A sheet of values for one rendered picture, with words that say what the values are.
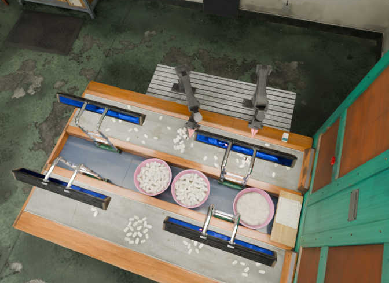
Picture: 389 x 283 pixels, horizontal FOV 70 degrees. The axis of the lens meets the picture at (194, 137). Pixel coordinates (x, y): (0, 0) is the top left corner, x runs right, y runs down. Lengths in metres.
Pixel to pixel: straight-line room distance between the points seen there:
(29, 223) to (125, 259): 0.71
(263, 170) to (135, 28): 2.53
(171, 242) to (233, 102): 1.16
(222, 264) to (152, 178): 0.73
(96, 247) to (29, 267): 1.18
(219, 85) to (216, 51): 1.12
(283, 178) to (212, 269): 0.76
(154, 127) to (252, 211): 0.94
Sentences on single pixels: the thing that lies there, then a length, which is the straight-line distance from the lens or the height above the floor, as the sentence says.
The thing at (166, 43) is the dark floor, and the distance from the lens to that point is 3.57.
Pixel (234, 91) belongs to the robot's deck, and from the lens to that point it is 2.35.
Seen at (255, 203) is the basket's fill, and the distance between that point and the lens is 1.98.
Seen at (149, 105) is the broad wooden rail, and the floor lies 0.76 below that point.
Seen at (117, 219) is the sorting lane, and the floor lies 0.74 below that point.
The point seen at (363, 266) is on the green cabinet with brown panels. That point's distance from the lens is 1.19.
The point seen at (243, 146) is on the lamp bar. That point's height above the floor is 1.10.
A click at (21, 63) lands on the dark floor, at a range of 4.08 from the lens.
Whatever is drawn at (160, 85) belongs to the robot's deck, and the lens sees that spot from 2.44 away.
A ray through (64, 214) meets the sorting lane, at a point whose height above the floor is 0.74.
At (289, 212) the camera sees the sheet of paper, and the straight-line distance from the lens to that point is 1.97.
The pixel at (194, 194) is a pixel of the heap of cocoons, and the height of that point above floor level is 0.72.
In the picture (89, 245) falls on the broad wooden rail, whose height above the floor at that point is 0.76.
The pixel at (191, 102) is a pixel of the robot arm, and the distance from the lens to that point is 1.96.
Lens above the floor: 2.67
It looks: 67 degrees down
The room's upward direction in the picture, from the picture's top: 8 degrees counter-clockwise
